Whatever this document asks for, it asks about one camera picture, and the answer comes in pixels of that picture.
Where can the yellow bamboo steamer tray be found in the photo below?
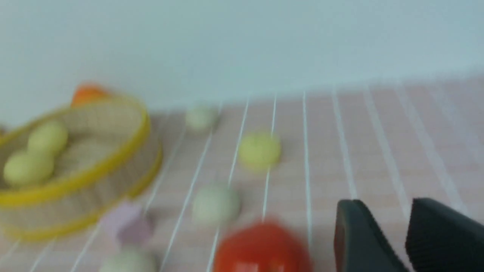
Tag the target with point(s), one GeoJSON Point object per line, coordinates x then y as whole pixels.
{"type": "Point", "coordinates": [112, 154]}

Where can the pink checkered tablecloth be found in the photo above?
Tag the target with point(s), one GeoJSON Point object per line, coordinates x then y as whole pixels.
{"type": "Point", "coordinates": [384, 144]}

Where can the orange fruit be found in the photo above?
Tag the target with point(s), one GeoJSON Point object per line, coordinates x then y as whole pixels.
{"type": "Point", "coordinates": [89, 92]}

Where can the pink foam cube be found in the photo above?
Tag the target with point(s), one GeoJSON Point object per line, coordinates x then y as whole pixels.
{"type": "Point", "coordinates": [128, 224]}

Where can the yellow bun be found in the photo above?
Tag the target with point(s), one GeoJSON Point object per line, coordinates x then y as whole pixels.
{"type": "Point", "coordinates": [26, 167]}
{"type": "Point", "coordinates": [49, 137]}
{"type": "Point", "coordinates": [260, 151]}

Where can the red pomegranate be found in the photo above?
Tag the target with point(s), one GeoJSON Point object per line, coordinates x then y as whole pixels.
{"type": "Point", "coordinates": [262, 247]}

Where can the white bun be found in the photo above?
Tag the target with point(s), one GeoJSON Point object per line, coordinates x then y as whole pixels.
{"type": "Point", "coordinates": [130, 259]}
{"type": "Point", "coordinates": [216, 205]}
{"type": "Point", "coordinates": [201, 118]}

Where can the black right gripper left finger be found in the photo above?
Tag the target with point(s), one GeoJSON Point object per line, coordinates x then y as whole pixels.
{"type": "Point", "coordinates": [359, 243]}

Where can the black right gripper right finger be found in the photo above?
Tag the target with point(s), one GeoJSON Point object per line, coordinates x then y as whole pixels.
{"type": "Point", "coordinates": [441, 239]}

